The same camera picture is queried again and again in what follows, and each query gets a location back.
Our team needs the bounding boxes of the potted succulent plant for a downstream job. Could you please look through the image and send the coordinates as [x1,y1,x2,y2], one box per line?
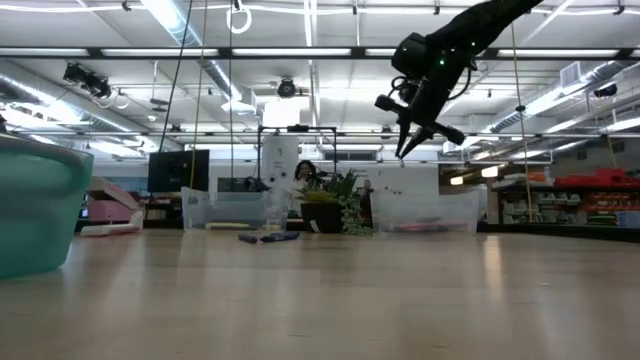
[298,168,374,238]

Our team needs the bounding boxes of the white pillar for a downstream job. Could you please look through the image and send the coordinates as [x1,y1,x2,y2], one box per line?
[260,135,300,187]

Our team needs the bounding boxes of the clear plastic bin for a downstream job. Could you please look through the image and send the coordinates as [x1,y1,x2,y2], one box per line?
[369,187,481,236]
[181,186,291,234]

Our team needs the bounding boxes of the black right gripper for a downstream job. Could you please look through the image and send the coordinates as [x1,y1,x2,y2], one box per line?
[374,54,474,160]

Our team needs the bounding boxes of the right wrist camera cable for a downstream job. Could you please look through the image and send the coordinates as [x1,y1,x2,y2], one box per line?
[388,74,422,105]

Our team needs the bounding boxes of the shelving with red bins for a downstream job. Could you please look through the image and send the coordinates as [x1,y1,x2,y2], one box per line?
[492,167,640,227]

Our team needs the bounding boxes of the teal plastic bin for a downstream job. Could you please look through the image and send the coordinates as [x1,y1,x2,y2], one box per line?
[0,130,95,281]

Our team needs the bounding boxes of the yellow crayon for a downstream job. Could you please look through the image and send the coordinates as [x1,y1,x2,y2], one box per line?
[206,222,259,232]

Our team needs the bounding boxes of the black monitor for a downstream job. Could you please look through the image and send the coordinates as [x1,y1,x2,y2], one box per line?
[147,149,211,194]

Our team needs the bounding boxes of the white cable ring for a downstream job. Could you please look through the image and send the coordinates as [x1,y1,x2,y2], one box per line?
[225,2,253,35]

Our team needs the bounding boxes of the dark pens cluster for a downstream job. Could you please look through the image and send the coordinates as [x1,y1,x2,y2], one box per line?
[259,230,301,244]

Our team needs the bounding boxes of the pink stapler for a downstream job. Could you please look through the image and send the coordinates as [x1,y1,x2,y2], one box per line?
[82,174,145,238]

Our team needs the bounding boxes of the thin black hanging cable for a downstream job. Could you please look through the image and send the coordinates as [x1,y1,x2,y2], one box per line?
[228,0,235,179]

